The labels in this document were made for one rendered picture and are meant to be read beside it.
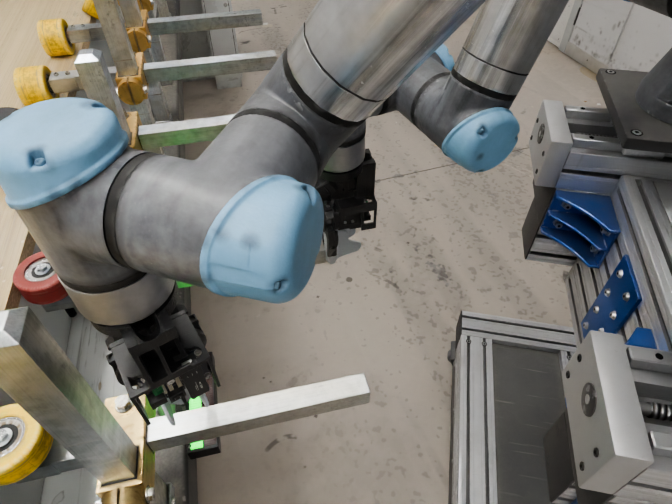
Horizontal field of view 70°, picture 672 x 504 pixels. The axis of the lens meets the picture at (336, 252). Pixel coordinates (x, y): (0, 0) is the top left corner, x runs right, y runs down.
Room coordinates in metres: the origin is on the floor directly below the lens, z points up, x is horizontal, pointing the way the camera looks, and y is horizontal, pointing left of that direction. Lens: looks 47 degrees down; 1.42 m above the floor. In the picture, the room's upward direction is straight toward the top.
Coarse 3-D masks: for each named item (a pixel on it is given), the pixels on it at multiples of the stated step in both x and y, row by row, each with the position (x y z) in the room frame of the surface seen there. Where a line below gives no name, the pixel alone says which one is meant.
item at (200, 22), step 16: (176, 16) 1.24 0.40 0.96; (192, 16) 1.24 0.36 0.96; (208, 16) 1.24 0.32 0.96; (224, 16) 1.24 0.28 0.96; (240, 16) 1.25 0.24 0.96; (256, 16) 1.26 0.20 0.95; (80, 32) 1.16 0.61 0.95; (96, 32) 1.17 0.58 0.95; (160, 32) 1.21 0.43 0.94; (176, 32) 1.22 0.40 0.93
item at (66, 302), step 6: (324, 252) 0.53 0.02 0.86; (318, 258) 0.53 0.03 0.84; (324, 258) 0.53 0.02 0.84; (180, 282) 0.48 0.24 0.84; (60, 300) 0.44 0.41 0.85; (66, 300) 0.44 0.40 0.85; (42, 306) 0.43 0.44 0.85; (48, 306) 0.43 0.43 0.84; (54, 306) 0.44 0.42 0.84; (60, 306) 0.44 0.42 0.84; (66, 306) 0.44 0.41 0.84; (72, 306) 0.44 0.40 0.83
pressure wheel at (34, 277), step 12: (24, 264) 0.46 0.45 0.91; (36, 264) 0.46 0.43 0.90; (48, 264) 0.46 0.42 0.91; (24, 276) 0.44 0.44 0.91; (36, 276) 0.44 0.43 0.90; (48, 276) 0.44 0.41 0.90; (24, 288) 0.42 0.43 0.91; (36, 288) 0.42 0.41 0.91; (48, 288) 0.42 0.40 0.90; (60, 288) 0.43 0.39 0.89; (36, 300) 0.41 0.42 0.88; (48, 300) 0.42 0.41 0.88; (72, 312) 0.45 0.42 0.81
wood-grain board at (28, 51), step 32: (0, 0) 1.53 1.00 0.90; (32, 0) 1.53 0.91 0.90; (64, 0) 1.53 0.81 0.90; (0, 32) 1.30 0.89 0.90; (32, 32) 1.30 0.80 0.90; (0, 64) 1.11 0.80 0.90; (32, 64) 1.11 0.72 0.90; (64, 64) 1.11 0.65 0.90; (0, 96) 0.96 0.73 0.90; (64, 96) 0.96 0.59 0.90; (0, 192) 0.63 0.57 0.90; (0, 224) 0.55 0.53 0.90; (0, 256) 0.48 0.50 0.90; (0, 288) 0.42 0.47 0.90
